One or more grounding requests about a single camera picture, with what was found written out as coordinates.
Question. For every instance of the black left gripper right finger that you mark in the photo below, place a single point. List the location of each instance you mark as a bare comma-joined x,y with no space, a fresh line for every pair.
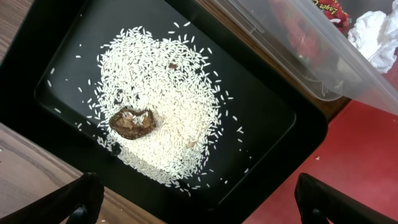
319,203

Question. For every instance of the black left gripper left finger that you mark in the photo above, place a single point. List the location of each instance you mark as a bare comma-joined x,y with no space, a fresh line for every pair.
79,201

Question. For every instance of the brown food scrap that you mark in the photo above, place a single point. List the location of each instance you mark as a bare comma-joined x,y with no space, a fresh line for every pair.
131,124

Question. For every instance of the white rice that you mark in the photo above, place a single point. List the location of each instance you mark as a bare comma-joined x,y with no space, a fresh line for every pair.
168,76

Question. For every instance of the white tissue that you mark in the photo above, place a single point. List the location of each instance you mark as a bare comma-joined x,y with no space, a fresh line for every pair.
374,35

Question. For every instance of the red snack wrapper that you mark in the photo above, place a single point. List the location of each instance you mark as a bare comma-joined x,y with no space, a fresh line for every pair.
303,38

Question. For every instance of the black waste tray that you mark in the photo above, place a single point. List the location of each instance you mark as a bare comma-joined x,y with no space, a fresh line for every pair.
267,127

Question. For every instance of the clear plastic waste bin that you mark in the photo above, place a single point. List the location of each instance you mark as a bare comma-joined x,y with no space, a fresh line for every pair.
333,49

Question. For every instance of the red serving tray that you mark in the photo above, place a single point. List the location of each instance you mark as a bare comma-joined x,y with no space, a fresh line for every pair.
358,157

